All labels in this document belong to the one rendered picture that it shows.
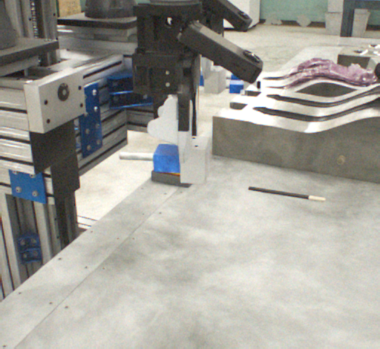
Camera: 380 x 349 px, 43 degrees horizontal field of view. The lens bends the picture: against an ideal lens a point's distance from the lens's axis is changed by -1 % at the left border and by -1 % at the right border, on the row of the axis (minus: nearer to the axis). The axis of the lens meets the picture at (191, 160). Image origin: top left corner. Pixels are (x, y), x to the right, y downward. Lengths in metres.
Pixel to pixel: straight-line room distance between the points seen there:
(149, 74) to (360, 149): 0.48
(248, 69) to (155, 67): 0.12
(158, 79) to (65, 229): 0.93
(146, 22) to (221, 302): 0.37
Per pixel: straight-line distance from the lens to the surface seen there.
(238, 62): 0.63
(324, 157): 0.99
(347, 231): 0.82
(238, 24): 1.07
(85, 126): 1.24
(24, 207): 1.43
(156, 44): 0.65
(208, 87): 1.13
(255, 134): 1.01
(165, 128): 0.66
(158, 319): 0.63
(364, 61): 1.81
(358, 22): 7.62
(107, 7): 1.38
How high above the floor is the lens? 1.22
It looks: 24 degrees down
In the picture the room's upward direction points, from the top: straight up
